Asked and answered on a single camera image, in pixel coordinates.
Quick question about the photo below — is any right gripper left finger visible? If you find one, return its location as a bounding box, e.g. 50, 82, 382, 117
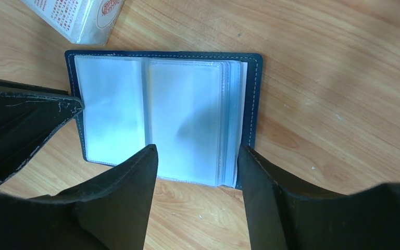
0, 144, 158, 249

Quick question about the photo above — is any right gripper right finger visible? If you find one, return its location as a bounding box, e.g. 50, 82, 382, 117
237, 146, 400, 249

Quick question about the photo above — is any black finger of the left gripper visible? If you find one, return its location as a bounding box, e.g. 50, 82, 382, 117
0, 79, 83, 185

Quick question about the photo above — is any navy blue card holder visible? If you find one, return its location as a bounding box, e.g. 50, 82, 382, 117
65, 50, 264, 189

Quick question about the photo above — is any red patterned tissue pack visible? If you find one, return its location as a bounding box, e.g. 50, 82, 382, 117
22, 0, 125, 45

